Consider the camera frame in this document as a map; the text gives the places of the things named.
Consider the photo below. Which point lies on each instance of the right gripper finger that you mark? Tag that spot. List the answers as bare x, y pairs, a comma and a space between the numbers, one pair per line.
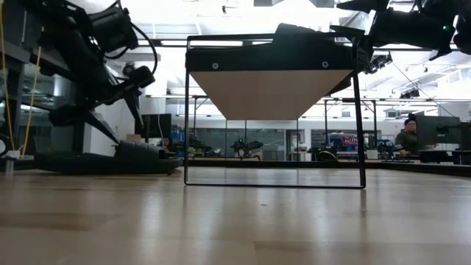
368, 4
353, 32

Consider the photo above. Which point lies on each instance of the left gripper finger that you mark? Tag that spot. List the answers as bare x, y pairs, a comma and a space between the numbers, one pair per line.
135, 106
101, 127

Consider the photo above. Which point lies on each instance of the black rubber slide sandal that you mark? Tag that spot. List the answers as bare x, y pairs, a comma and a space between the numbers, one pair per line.
136, 158

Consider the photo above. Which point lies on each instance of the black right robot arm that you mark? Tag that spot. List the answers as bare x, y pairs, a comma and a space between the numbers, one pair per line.
463, 29

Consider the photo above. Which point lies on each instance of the black background robot arm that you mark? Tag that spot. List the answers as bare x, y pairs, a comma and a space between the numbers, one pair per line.
244, 147

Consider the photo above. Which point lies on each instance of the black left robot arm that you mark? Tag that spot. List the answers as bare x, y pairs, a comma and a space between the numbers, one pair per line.
73, 37

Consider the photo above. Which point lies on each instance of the black computer monitor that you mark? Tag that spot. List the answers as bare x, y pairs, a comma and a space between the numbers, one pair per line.
156, 127
438, 130

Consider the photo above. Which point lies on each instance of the person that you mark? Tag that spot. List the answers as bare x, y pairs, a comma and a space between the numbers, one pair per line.
406, 141

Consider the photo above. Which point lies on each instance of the white plant pot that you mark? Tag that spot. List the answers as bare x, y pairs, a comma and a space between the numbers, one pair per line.
372, 154

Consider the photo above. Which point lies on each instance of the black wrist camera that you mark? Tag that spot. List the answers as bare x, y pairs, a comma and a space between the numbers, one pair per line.
141, 77

